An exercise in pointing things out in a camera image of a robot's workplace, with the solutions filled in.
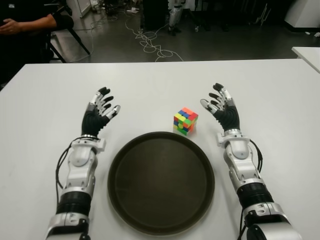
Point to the white cupboard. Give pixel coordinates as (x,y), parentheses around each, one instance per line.
(82,7)

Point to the white cabinet with black base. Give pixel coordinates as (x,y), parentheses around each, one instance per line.
(305,15)

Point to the seated person in black shirt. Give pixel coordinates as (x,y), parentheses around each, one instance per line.
(37,23)

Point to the multicolour Rubik's cube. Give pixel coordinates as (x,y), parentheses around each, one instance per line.
(185,120)

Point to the white humanoid robot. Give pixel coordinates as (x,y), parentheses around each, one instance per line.
(173,15)

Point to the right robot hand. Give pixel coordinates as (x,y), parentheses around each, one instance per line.
(230,117)

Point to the white side table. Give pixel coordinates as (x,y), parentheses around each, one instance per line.
(310,55)

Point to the white power strip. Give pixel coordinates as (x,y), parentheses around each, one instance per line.
(133,10)

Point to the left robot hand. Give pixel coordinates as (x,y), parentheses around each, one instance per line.
(91,122)

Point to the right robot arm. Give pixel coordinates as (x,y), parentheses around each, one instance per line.
(240,150)

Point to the black chair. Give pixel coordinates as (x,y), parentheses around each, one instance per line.
(80,42)

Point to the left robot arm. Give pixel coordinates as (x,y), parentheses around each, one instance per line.
(80,160)

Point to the dark brown round plate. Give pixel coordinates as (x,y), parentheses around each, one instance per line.
(160,180)

